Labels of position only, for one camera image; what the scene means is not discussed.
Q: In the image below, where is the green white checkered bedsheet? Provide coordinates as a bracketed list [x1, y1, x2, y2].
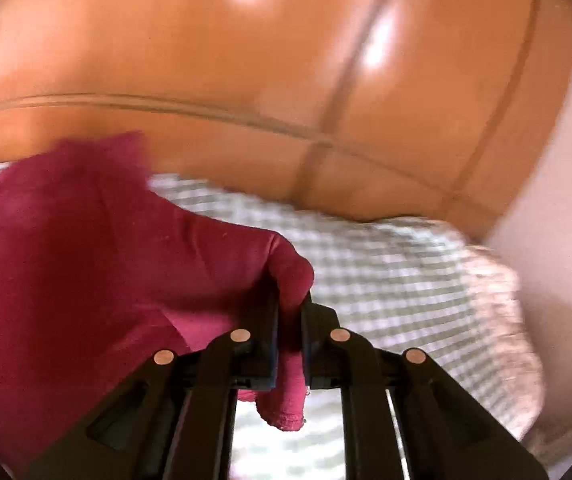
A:
[0, 161, 517, 480]

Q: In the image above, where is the maroon long-sleeve shirt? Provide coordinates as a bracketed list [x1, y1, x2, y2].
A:
[0, 132, 314, 472]

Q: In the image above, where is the orange wooden wardrobe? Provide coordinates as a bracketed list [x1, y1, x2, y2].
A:
[0, 0, 572, 238]

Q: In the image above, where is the floral quilt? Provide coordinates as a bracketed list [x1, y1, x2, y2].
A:
[463, 245, 545, 439]

